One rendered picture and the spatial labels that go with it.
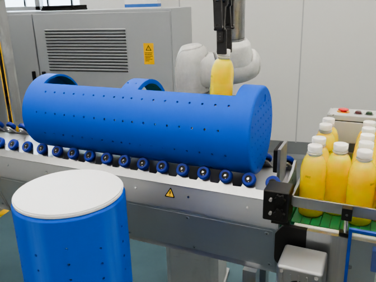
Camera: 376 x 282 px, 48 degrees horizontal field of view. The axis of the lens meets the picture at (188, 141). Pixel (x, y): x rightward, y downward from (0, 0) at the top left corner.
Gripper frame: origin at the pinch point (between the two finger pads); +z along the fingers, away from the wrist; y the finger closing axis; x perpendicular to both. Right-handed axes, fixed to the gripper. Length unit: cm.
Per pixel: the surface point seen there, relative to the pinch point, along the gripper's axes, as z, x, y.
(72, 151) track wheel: 39, -57, 7
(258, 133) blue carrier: 27.7, 11.1, 0.2
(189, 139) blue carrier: 28.4, -7.8, 10.7
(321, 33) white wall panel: 18, -9, -279
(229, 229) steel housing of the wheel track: 58, 4, 9
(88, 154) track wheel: 39, -50, 8
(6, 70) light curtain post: 17, -129, -33
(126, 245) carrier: 48, -13, 42
